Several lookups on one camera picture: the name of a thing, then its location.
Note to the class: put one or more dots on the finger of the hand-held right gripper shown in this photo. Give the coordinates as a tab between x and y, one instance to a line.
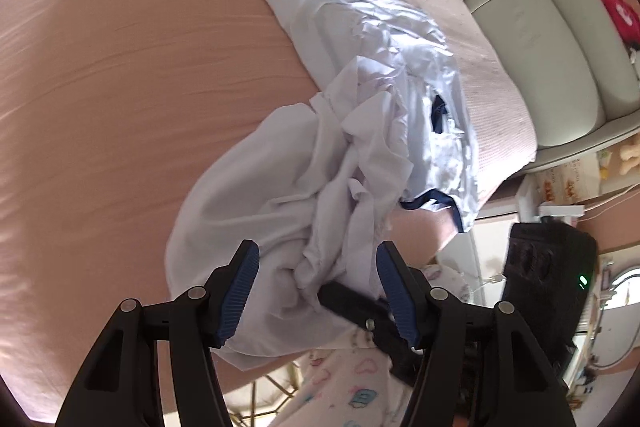
350	304

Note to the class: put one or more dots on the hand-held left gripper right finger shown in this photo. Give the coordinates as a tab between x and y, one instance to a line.
395	297

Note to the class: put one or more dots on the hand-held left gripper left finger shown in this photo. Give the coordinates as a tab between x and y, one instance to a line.
240	294

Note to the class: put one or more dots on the white shirt with navy collar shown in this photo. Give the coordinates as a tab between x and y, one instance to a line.
260	187

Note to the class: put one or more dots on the light blue shirt navy trim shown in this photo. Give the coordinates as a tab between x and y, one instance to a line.
320	22

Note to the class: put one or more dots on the white power strip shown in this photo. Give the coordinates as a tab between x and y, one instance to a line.
560	210

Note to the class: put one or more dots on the person's printed pyjama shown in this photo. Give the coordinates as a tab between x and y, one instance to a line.
340	387

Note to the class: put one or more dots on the printed cardboard box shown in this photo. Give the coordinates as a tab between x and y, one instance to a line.
560	179

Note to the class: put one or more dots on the beige quilted blanket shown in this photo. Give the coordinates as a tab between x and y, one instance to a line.
490	97

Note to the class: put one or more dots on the pink bed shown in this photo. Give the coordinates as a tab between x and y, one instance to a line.
125	82

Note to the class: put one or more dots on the grey-green padded headboard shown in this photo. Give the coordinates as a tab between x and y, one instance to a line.
530	7

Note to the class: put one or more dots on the red plush toy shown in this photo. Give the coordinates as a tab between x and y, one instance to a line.
622	14

